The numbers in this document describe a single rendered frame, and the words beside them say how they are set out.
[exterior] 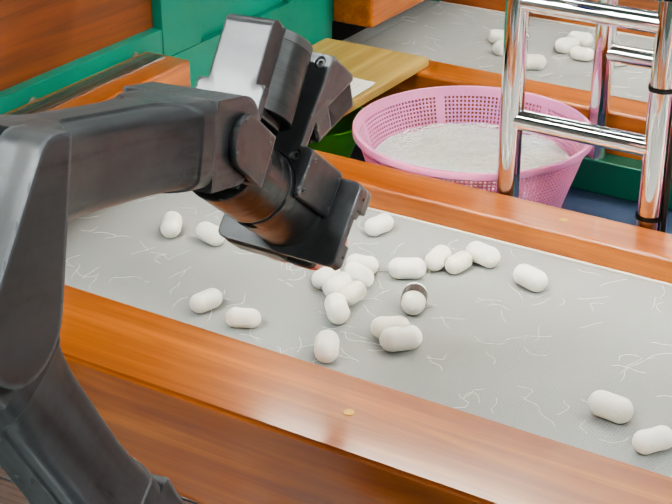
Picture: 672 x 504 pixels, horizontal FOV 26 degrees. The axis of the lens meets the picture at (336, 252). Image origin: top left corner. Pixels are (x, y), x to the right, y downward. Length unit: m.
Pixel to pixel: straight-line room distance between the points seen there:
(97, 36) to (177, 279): 0.31
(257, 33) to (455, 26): 1.10
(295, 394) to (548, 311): 0.28
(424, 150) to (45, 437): 0.92
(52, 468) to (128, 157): 0.17
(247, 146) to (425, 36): 1.12
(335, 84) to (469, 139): 0.64
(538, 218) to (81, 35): 0.50
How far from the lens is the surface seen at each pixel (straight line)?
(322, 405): 1.11
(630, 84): 1.87
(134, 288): 1.34
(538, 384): 1.20
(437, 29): 2.05
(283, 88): 0.99
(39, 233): 0.71
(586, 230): 1.40
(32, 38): 1.47
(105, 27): 1.55
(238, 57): 0.98
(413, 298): 1.27
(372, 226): 1.42
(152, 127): 0.83
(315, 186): 1.02
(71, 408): 0.81
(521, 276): 1.33
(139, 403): 1.16
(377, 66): 1.78
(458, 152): 1.63
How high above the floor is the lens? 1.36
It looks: 26 degrees down
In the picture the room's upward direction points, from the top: straight up
